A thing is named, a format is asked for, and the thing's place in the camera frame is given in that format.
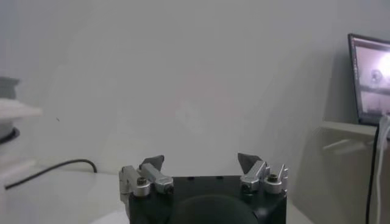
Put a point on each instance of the stainless steel steamer pot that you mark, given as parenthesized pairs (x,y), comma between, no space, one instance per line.
(15,109)

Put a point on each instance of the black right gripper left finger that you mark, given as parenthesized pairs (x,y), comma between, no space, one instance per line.
(152,176)

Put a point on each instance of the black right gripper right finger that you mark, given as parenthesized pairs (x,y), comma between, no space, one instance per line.
(254,175)

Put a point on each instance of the open dark laptop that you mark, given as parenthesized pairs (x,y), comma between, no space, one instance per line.
(371,79)

